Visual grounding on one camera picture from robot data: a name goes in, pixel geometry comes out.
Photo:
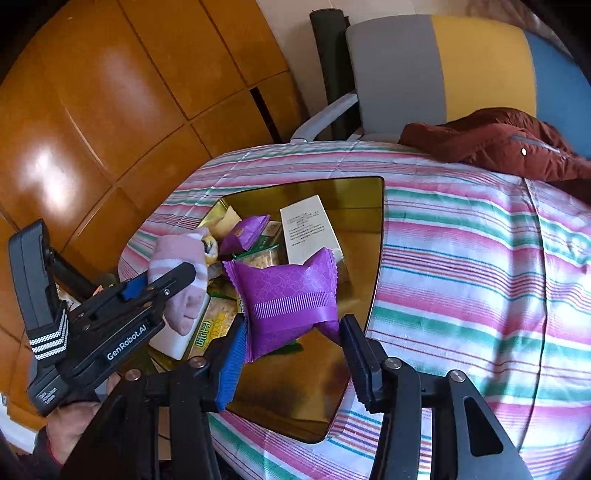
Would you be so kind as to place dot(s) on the gold metal tin box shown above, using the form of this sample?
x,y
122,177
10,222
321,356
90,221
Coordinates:
x,y
360,207

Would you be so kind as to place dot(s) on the white printed box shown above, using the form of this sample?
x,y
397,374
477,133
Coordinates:
x,y
304,226

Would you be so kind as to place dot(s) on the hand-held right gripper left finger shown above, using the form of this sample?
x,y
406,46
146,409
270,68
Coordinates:
x,y
231,364

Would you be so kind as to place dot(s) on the pale yellow packet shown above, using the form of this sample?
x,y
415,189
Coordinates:
x,y
226,221

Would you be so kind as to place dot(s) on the person's left hand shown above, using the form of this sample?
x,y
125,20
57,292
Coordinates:
x,y
69,424

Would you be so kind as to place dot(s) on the large purple snack packet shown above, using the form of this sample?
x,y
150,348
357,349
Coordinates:
x,y
286,295

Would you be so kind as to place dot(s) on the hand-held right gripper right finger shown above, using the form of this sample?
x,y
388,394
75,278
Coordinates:
x,y
364,369

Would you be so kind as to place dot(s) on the wooden wardrobe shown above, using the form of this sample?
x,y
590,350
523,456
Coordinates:
x,y
115,115

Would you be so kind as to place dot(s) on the pink striped sock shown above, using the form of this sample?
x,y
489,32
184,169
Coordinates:
x,y
178,251

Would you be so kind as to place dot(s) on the cracker packet with green label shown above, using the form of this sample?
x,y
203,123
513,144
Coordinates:
x,y
212,323

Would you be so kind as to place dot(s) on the grey yellow blue chair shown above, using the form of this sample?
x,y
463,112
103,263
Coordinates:
x,y
392,69

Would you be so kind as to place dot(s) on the clear cracker packet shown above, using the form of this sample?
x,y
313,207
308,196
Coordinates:
x,y
261,259

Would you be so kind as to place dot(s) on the striped pink green tablecloth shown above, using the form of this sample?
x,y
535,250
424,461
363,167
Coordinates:
x,y
461,277

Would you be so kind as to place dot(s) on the plain white box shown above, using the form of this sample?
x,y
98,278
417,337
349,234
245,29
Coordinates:
x,y
173,344

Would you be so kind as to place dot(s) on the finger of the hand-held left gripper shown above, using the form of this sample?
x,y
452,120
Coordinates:
x,y
171,277

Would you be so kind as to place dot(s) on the small purple snack packet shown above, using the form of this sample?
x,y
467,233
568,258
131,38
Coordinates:
x,y
244,230

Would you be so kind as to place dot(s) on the person's left forearm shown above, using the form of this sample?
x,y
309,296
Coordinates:
x,y
27,457

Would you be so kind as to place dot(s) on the dark red jacket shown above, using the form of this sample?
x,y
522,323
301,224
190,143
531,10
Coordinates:
x,y
498,138

